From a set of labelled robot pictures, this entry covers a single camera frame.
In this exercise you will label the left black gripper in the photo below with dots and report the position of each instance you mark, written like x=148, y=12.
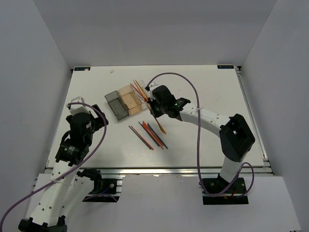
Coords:
x=99, y=122

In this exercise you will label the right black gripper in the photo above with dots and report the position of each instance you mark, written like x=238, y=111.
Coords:
x=153, y=112

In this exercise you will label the orange plastic knife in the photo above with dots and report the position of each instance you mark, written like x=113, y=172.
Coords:
x=160, y=126

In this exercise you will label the red plastic fork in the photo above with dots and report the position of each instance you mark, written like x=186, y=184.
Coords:
x=144, y=98

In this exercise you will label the orange plastic fork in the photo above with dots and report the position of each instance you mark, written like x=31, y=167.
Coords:
x=138, y=89

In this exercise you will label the orange yellow fork bottom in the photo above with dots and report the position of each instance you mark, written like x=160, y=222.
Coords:
x=141, y=88

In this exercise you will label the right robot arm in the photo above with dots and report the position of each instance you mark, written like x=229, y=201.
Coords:
x=235, y=135

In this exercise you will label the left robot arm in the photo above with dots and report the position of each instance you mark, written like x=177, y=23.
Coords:
x=68, y=186

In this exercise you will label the blue plastic knife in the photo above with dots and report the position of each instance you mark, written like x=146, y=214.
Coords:
x=149, y=126

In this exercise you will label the clear transparent container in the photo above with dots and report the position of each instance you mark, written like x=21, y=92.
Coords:
x=141, y=92

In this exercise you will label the orange transparent container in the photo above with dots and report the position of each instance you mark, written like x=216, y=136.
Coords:
x=130, y=99

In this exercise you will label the red plastic knife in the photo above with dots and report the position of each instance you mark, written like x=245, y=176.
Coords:
x=152, y=133

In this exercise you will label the grey transparent container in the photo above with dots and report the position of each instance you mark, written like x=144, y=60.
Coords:
x=117, y=105

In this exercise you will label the left blue table label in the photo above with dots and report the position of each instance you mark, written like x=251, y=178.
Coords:
x=82, y=69

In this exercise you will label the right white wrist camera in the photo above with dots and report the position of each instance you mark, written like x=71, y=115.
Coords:
x=149, y=90

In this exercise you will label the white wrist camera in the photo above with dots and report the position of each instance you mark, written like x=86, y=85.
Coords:
x=149, y=90
x=75, y=107

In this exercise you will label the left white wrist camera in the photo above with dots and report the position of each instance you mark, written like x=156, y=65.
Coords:
x=75, y=107

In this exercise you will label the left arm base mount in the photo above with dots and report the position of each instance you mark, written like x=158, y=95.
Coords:
x=104, y=190

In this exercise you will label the aluminium front rail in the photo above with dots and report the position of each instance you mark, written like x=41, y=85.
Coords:
x=245, y=170

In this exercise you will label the aluminium rail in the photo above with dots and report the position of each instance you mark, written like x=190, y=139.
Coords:
x=267, y=164
x=245, y=170

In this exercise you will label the aluminium right rail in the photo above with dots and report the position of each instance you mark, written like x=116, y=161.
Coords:
x=267, y=164

